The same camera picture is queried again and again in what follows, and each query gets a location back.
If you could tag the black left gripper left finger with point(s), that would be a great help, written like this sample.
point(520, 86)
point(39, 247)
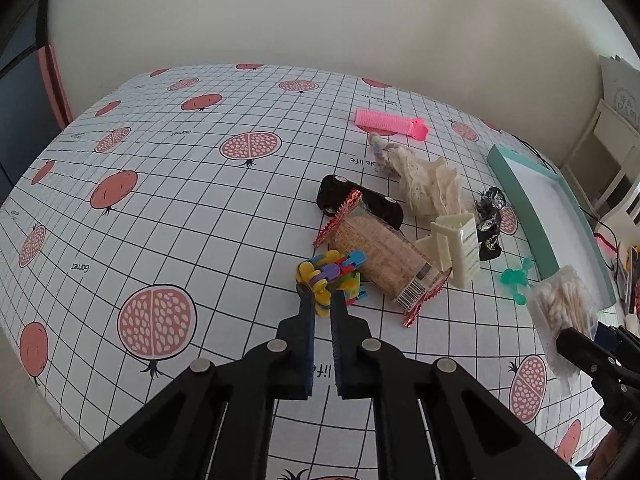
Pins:
point(295, 365)

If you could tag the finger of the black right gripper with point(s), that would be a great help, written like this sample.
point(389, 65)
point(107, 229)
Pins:
point(582, 351)

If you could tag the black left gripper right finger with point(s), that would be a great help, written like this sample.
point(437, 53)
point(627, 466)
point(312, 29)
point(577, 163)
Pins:
point(348, 332)

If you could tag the cotton swabs bag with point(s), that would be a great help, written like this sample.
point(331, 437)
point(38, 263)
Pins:
point(555, 304)

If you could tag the colourful plastic flower toy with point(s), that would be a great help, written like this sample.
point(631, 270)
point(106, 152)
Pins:
point(331, 272)

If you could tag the wafer biscuit packet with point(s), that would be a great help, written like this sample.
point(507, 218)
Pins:
point(393, 263)

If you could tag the cream plastic hair claw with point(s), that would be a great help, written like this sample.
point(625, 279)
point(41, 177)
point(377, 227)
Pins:
point(452, 245)

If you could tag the black gold action figure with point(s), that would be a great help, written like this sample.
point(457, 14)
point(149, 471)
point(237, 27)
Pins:
point(488, 214)

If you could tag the cream lace scrunchie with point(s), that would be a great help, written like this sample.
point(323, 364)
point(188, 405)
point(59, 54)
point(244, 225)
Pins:
point(431, 189)

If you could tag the pink hair comb clip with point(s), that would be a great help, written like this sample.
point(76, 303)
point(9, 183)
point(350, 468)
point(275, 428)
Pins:
point(389, 124)

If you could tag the teal shallow box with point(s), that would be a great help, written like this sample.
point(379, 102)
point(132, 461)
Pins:
point(557, 231)

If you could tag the pomegranate grid bed sheet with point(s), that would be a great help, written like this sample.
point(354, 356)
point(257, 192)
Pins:
point(165, 225)

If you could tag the white bed frame shelf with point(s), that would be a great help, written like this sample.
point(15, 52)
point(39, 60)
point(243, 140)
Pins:
point(604, 161)

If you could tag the pink bed frame edge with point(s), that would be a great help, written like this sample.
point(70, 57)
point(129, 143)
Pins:
point(53, 85)

